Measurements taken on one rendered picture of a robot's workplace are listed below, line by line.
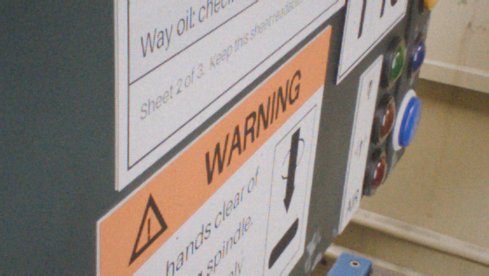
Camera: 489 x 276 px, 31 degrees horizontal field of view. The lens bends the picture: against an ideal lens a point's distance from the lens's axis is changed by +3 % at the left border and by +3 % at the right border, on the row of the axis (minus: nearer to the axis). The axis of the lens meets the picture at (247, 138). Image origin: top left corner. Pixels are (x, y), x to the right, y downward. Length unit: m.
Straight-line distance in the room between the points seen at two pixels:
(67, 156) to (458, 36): 1.08
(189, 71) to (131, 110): 0.03
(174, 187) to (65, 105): 0.06
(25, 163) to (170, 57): 0.05
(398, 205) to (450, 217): 0.08
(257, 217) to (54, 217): 0.13
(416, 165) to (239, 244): 1.05
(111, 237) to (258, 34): 0.08
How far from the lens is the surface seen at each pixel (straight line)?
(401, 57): 0.44
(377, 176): 0.46
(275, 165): 0.31
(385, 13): 0.40
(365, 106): 0.41
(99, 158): 0.19
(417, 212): 1.37
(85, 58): 0.18
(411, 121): 0.49
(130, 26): 0.19
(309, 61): 0.31
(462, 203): 1.35
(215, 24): 0.23
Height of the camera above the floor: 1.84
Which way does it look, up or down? 28 degrees down
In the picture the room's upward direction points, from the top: 5 degrees clockwise
